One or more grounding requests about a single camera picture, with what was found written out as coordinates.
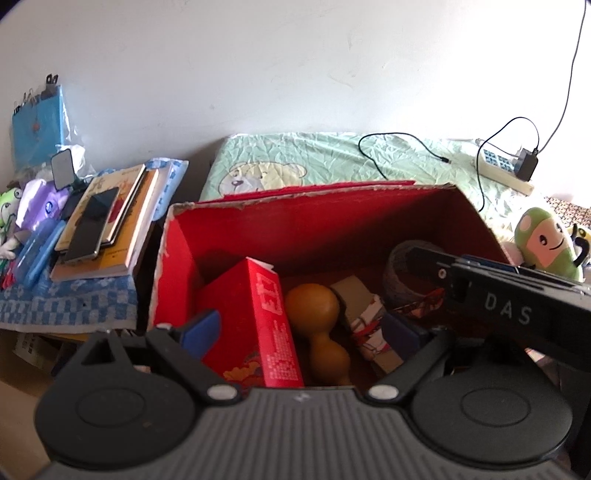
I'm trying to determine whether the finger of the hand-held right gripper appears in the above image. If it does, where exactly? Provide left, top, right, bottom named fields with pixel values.
left=462, top=255, right=591, bottom=291
left=407, top=248, right=458, bottom=282

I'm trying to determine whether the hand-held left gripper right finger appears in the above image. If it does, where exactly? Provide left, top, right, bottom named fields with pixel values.
left=367, top=311, right=544, bottom=406

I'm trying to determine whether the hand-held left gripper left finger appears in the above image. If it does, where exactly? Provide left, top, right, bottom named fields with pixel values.
left=60, top=310, right=241, bottom=406

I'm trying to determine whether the grey woven basket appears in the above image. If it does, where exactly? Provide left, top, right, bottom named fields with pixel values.
left=382, top=240, right=448, bottom=319

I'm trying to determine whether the small printed cardboard box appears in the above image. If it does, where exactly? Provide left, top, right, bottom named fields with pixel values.
left=330, top=275, right=407, bottom=374

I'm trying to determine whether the red carton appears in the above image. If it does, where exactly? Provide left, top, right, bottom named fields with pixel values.
left=196, top=257, right=305, bottom=388

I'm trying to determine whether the brown gourd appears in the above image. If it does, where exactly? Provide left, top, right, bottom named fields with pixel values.
left=284, top=283, right=352, bottom=386

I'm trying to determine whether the red cardboard box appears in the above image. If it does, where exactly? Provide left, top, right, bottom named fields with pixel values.
left=148, top=181, right=513, bottom=388

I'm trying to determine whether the green bean plush toy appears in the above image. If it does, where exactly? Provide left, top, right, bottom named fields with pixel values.
left=513, top=207, right=589, bottom=282

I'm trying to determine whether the floral cloth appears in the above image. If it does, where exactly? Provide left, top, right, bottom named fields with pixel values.
left=545, top=196, right=591, bottom=229

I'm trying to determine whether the white power strip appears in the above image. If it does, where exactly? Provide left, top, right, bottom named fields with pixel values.
left=475, top=138, right=534, bottom=195

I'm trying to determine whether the black charger adapter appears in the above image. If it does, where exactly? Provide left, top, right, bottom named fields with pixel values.
left=515, top=148, right=540, bottom=182

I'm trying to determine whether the stack of books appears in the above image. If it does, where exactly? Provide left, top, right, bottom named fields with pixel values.
left=50, top=171, right=167, bottom=280

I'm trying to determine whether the blue checkered cloth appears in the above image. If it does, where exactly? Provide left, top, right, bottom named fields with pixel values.
left=0, top=159, right=190, bottom=330

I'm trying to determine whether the brown edged book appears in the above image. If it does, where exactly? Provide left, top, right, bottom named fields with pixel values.
left=99, top=168, right=160, bottom=245

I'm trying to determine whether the black smartphone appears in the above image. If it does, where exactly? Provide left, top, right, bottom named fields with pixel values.
left=65, top=187, right=120, bottom=264

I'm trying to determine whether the yellow cover book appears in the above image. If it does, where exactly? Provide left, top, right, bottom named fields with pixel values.
left=54, top=165, right=147, bottom=252

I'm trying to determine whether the green cartoon bedsheet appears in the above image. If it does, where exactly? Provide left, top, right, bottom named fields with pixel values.
left=198, top=133, right=555, bottom=241

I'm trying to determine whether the blue plastic case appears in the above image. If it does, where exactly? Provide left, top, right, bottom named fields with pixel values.
left=14, top=219, right=65, bottom=287

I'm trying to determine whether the purple packet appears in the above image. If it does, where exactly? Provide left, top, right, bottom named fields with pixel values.
left=16, top=179, right=70, bottom=232

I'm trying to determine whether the small white plush toy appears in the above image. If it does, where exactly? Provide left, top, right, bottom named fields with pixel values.
left=0, top=231, right=19, bottom=261

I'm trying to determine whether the small standing mirror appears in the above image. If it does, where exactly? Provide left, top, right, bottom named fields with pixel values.
left=50, top=148, right=77, bottom=191

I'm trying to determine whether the green frog toy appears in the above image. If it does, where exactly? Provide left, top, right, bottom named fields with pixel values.
left=0, top=187, right=24, bottom=241

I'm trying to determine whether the blue bag with clips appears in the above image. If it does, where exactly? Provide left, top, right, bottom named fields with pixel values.
left=11, top=74, right=84, bottom=169

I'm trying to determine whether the black charging cable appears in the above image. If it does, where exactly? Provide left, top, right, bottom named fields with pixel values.
left=359, top=117, right=541, bottom=213

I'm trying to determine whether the dark grey cable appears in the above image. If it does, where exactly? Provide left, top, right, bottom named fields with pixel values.
left=536, top=0, right=588, bottom=153

